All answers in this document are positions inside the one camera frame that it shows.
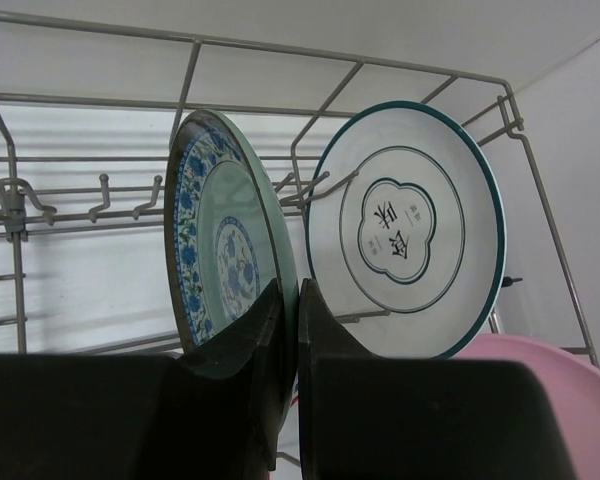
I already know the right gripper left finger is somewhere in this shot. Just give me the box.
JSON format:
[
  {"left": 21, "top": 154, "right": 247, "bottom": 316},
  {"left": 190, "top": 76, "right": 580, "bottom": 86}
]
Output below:
[{"left": 180, "top": 280, "right": 284, "bottom": 473}]

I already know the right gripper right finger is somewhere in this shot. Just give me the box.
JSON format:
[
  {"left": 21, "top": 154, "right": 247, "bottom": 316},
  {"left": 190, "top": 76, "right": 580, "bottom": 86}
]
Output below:
[{"left": 298, "top": 278, "right": 380, "bottom": 479}]

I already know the teal blue floral plate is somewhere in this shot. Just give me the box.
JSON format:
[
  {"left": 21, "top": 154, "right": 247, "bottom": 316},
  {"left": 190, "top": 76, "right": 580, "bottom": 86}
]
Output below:
[{"left": 163, "top": 109, "right": 299, "bottom": 409}]

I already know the white plate green rim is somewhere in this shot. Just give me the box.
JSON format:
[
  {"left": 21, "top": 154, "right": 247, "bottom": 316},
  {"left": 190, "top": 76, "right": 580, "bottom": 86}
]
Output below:
[{"left": 305, "top": 100, "right": 507, "bottom": 358}]

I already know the pink plate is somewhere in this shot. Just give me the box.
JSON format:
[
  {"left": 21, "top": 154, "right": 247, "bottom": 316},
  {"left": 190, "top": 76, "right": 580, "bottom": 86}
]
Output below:
[{"left": 456, "top": 334, "right": 600, "bottom": 479}]

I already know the grey wire dish rack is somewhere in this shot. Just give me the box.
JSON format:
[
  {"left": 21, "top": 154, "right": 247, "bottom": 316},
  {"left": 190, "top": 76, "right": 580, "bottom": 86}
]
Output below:
[{"left": 0, "top": 9, "right": 600, "bottom": 471}]

